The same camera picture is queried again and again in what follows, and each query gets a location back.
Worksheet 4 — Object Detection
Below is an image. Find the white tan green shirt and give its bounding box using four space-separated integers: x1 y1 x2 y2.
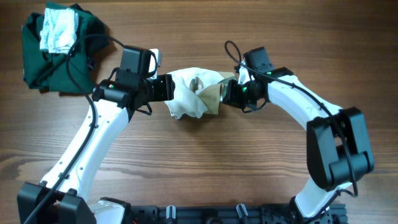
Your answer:
165 67 236 119

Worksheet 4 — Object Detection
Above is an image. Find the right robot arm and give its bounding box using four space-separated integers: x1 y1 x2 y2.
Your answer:
222 47 374 223

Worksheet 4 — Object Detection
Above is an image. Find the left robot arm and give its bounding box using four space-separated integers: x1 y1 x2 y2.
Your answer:
17 46 175 223

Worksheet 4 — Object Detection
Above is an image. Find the light patterned folded cloth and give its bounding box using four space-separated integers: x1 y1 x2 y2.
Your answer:
39 8 79 54

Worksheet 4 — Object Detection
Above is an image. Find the dark green folded garment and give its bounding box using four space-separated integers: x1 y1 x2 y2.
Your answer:
21 2 109 94

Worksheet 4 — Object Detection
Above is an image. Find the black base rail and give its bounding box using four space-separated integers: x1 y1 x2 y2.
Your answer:
93 202 348 224

